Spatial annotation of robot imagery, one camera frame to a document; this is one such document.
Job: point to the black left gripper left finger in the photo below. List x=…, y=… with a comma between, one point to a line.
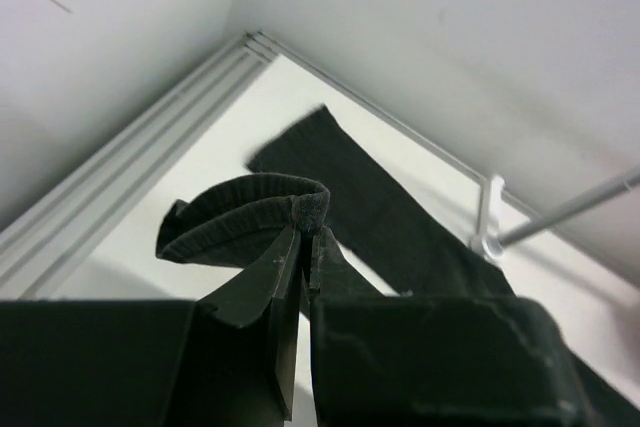
x=250, y=331

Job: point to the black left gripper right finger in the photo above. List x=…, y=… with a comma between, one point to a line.
x=331, y=275

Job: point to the black trousers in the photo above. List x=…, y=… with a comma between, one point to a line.
x=448, y=344

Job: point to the white metal clothes rack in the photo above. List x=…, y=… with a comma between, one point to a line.
x=490, y=243

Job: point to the aluminium table edge rail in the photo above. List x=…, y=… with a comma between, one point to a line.
x=93, y=236

